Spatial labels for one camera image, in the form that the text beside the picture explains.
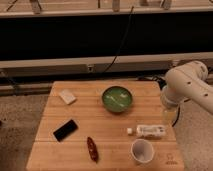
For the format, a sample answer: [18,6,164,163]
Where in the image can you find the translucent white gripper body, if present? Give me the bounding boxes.
[162,108,178,125]

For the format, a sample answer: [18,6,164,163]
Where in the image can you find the green ceramic bowl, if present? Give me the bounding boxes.
[102,86,133,113]

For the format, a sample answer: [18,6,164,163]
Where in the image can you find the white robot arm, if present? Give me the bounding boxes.
[160,61,213,125]

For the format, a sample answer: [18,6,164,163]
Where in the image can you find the clear plastic bottle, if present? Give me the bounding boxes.
[127,124,166,138]

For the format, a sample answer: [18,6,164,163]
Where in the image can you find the white paper cup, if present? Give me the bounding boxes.
[130,139,155,164]

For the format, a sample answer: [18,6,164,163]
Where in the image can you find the dried red chili pepper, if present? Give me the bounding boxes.
[87,137,99,162]

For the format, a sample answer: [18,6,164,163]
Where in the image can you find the black smartphone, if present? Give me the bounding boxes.
[53,120,78,141]

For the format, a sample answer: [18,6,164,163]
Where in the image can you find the white sponge block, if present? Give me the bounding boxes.
[59,89,76,105]

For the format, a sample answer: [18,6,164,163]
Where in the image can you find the black cable behind table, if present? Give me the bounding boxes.
[138,75,168,91]

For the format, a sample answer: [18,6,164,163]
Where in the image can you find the black hanging cable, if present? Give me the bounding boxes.
[101,4,135,74]

